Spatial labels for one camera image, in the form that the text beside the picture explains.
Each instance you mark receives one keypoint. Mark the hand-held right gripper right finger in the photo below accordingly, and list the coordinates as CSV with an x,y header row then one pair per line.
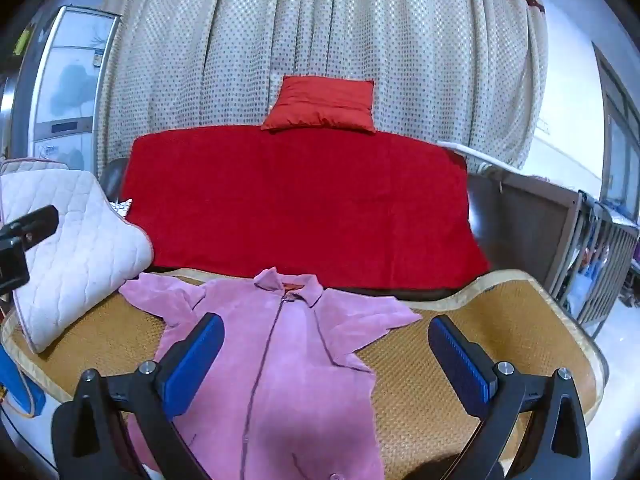
x,y
460,360

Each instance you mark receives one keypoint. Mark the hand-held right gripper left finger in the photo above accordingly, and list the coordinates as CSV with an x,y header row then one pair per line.
x,y
195,360

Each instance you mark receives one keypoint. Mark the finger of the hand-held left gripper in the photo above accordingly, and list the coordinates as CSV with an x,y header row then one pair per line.
x,y
32,221

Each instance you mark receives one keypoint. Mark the pink jacket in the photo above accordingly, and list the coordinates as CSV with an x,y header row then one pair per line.
x,y
300,360

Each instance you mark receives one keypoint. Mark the woven bamboo mat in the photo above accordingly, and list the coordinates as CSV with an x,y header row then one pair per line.
x,y
425,385

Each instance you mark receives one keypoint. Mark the white quilted pad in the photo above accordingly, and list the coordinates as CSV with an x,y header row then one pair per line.
x,y
85,260

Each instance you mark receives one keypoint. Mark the small patterned cloth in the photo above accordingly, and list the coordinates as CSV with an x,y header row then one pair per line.
x,y
122,209

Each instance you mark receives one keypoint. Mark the dark brown sofa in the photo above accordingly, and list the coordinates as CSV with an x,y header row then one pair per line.
x,y
112,175

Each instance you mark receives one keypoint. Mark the blue bag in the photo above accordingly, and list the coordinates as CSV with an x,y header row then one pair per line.
x,y
20,385

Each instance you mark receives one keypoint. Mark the silver refrigerator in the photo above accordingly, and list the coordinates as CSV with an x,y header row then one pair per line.
x,y
65,85

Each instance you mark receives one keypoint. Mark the wooden crib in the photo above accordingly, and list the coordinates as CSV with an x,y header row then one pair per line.
x,y
530,225

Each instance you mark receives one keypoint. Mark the red blanket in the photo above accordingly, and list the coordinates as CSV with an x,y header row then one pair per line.
x,y
300,200

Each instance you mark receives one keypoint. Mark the white rod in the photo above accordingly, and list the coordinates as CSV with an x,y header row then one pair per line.
x,y
470,150

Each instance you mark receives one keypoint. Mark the grey cloth pile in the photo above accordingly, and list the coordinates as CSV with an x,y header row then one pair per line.
x,y
617,212

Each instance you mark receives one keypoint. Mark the wooden framed glass door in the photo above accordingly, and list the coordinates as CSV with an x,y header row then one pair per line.
x,y
617,125

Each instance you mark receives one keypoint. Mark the red pillow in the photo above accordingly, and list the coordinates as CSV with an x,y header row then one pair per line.
x,y
320,105

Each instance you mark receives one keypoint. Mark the beige dotted curtain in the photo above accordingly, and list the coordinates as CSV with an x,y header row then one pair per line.
x,y
350,35

